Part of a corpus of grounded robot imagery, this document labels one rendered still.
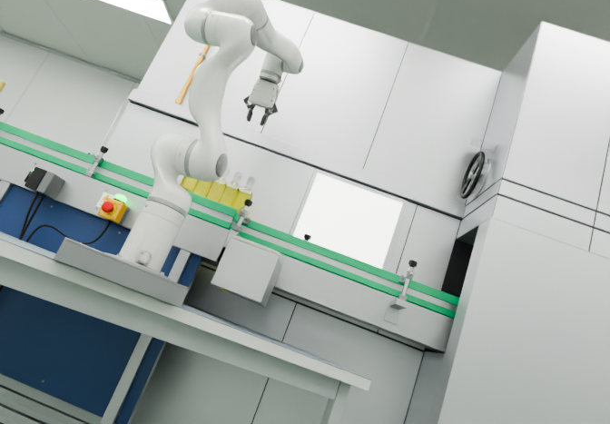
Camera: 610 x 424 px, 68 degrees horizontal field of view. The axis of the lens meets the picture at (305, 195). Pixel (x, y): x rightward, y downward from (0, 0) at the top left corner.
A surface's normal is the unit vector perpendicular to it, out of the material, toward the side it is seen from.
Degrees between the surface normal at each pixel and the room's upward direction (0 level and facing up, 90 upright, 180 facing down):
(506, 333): 90
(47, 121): 90
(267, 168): 90
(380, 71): 90
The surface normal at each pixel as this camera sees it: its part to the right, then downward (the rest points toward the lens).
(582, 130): 0.01, -0.30
